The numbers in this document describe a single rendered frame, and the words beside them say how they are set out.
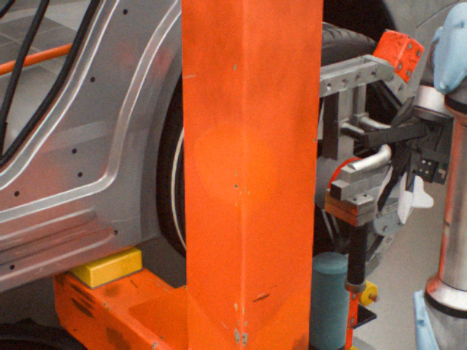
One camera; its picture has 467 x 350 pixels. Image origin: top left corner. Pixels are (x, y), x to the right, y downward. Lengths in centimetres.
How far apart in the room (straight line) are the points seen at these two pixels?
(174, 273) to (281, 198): 194
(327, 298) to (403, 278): 143
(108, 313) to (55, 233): 20
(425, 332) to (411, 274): 215
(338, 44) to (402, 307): 141
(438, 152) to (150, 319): 65
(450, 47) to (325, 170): 94
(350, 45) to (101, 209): 66
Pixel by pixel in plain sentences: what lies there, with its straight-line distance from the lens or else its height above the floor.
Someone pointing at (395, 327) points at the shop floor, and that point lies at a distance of 320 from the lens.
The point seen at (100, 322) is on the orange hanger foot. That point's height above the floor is 63.
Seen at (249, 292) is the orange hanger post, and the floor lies 93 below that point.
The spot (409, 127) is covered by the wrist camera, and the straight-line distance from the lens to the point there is 170.
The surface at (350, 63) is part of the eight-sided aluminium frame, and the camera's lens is 209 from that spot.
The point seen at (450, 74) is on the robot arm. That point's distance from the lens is 120.
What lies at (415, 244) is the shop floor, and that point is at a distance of 370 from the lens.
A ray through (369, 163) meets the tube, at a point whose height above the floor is 101.
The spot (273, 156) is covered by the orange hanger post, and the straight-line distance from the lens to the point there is 150.
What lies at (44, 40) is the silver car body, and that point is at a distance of 254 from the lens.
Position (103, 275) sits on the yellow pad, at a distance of 208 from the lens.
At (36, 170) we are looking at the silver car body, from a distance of 192.
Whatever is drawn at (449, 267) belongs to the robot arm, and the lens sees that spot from 133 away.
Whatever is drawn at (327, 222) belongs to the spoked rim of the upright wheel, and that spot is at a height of 70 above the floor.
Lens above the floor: 176
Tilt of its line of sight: 25 degrees down
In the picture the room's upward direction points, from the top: straight up
